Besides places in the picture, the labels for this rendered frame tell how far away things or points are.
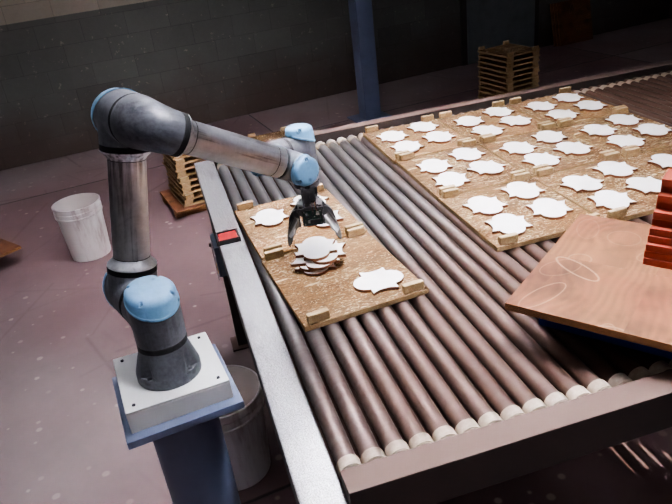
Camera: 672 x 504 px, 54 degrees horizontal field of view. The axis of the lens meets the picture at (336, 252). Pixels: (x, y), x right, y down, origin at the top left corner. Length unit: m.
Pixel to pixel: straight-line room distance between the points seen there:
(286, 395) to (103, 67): 5.63
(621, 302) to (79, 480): 2.13
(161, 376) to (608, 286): 1.02
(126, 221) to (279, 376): 0.50
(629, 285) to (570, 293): 0.13
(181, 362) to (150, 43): 5.53
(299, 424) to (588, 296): 0.68
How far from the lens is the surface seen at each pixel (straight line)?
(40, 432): 3.23
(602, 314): 1.50
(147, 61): 6.92
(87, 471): 2.93
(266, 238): 2.15
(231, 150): 1.50
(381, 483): 1.25
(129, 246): 1.61
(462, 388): 1.48
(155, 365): 1.58
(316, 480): 1.32
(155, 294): 1.52
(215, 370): 1.62
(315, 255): 1.89
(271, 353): 1.64
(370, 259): 1.94
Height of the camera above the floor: 1.86
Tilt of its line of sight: 28 degrees down
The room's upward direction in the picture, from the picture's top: 7 degrees counter-clockwise
